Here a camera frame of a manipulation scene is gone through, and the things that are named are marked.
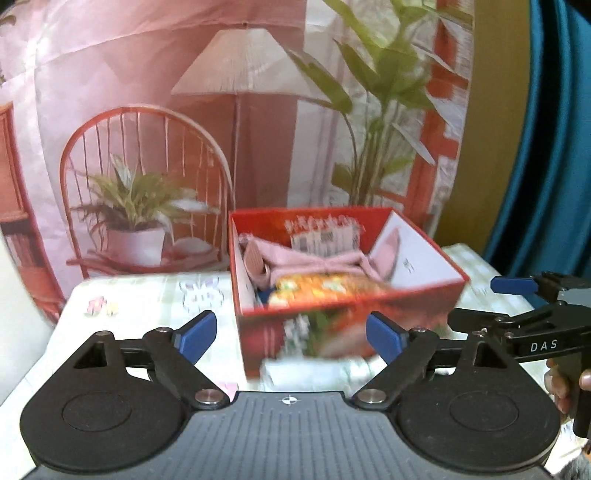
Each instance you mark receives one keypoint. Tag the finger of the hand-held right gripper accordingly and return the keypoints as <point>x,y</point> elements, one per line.
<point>512,285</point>
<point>471,318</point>

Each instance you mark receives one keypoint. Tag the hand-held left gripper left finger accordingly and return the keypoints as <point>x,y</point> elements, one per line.
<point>198,336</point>

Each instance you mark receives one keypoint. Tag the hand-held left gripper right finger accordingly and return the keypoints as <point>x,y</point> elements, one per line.
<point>385,338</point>

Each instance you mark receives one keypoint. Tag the white packet green print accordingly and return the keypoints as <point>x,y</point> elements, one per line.
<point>362,369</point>

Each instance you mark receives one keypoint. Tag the red strawberry print cardboard box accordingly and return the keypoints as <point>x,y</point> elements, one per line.
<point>250,333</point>

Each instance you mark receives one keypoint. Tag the orange patterned packet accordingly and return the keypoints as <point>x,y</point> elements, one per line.
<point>323,287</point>

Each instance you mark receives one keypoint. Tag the clear plastic packet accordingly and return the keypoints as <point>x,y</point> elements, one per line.
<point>300,376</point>

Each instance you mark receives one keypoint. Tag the pink cloth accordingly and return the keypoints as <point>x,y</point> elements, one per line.
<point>295,261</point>

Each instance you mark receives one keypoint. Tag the person's right hand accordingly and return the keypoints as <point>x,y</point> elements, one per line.
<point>559,385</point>

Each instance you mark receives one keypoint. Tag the checked bunny print tablecloth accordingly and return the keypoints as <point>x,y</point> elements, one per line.
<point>152,300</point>

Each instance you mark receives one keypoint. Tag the teal curtain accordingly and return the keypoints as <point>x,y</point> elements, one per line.
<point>554,138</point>

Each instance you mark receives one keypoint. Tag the printed room scene wall cloth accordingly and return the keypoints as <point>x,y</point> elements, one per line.
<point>138,69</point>

